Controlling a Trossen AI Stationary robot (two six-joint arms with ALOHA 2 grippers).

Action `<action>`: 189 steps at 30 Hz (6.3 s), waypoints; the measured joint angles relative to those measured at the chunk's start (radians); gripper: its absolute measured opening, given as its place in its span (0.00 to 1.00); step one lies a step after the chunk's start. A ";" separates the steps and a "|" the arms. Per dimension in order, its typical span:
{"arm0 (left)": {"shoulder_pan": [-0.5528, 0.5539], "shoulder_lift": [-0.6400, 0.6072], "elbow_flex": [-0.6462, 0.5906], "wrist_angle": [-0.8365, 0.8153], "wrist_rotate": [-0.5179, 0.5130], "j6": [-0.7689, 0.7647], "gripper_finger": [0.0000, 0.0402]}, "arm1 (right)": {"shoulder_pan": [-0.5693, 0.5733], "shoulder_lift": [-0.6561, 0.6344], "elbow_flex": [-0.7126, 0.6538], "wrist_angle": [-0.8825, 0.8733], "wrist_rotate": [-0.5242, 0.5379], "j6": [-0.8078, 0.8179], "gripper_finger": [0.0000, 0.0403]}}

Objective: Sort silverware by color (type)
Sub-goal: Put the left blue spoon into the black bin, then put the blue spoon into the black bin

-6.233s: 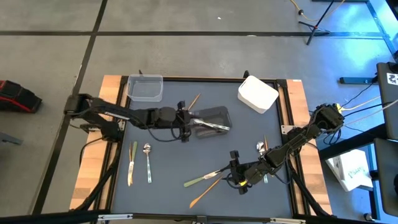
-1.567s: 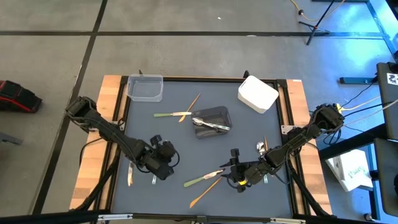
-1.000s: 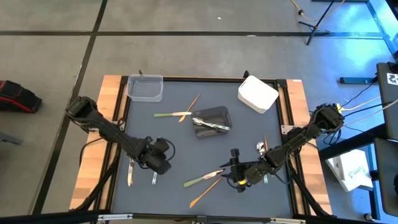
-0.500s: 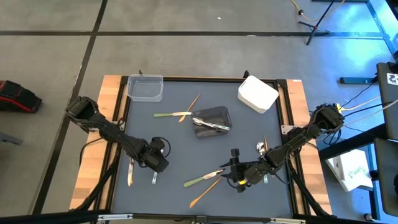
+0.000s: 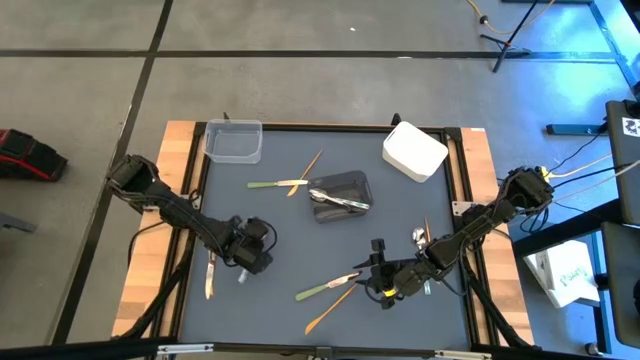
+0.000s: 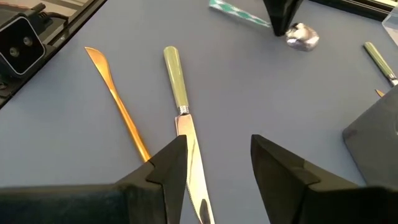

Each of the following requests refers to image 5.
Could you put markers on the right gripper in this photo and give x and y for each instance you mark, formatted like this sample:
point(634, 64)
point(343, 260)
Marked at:
point(405, 277)

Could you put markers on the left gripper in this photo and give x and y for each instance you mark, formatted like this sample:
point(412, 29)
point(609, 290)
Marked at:
point(250, 255)

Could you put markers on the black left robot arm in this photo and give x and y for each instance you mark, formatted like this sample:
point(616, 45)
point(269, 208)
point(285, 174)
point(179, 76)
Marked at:
point(170, 205)

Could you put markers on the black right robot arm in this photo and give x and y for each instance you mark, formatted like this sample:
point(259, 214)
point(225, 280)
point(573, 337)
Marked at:
point(480, 225)

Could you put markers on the yellow tape tag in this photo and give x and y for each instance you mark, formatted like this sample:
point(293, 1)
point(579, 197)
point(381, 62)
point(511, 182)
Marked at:
point(389, 292)

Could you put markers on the grey table mat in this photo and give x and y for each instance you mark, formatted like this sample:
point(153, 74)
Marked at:
point(290, 240)

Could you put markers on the dark smoky plastic bin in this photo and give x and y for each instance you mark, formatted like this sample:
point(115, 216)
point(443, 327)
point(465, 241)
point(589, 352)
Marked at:
point(350, 182)

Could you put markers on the clear plastic bin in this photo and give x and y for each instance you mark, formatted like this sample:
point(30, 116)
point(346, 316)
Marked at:
point(232, 142)

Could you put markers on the white plastic bin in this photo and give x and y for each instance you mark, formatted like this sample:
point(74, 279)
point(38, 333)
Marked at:
point(412, 150)

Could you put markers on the yellow power plug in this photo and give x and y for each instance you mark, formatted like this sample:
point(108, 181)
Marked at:
point(545, 172)

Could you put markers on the grey flat floor object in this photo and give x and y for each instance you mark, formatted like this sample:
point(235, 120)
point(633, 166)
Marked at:
point(15, 223)

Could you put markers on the red black bag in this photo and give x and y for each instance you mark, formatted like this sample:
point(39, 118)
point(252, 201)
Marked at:
point(25, 155)

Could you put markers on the black panel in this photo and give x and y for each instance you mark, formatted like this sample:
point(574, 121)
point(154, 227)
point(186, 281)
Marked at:
point(622, 285)

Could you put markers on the black tripod stand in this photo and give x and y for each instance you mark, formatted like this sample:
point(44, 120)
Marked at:
point(505, 47)

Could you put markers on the black cabinet with marker tag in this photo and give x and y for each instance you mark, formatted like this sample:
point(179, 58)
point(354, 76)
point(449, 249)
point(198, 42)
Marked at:
point(625, 175)

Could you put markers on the right arm silver base plate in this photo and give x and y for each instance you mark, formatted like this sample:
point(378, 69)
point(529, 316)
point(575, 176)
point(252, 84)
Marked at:
point(460, 207)

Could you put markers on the silver frame bracket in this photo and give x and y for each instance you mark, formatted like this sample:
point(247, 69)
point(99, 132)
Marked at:
point(462, 355)
point(185, 349)

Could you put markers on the blue metal floor frame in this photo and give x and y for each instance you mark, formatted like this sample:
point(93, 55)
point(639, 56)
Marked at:
point(612, 40)

